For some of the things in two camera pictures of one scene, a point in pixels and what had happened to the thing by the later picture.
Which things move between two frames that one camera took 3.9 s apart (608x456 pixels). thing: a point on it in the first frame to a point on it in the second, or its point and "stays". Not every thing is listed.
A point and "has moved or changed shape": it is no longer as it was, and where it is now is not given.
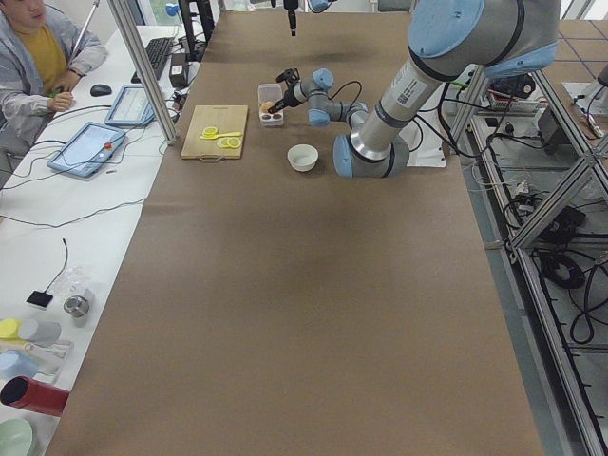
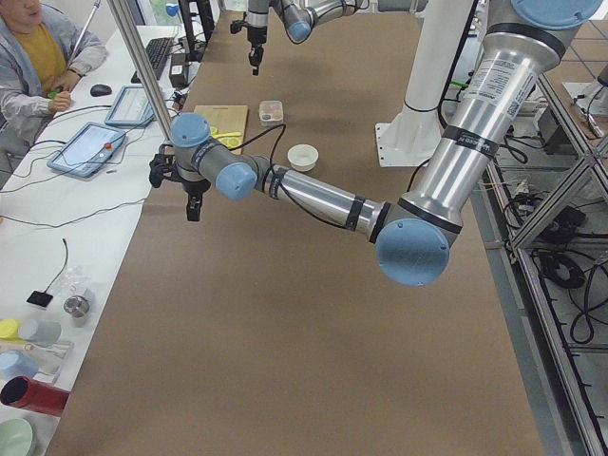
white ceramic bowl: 302,157 stays
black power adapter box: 178,69 stays
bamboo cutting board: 225,119 stays
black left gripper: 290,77 to 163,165
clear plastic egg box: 270,95 has moved or changed shape
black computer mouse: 100,89 stays
